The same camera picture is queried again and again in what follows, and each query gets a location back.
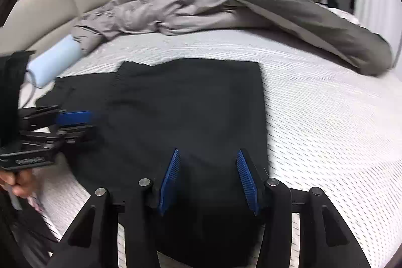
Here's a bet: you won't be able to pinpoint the black pants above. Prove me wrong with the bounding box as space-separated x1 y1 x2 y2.
36 59 268 267

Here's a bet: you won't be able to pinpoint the light blue pillow roll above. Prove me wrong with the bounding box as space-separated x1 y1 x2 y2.
25 35 83 88

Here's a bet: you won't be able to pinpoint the beige upholstered headboard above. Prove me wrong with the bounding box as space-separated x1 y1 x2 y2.
1 0 111 57

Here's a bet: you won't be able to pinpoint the light grey crumpled sheet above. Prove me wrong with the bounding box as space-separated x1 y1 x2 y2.
71 0 273 55

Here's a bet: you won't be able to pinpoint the person's left hand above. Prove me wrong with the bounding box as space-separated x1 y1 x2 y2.
0 169 37 198

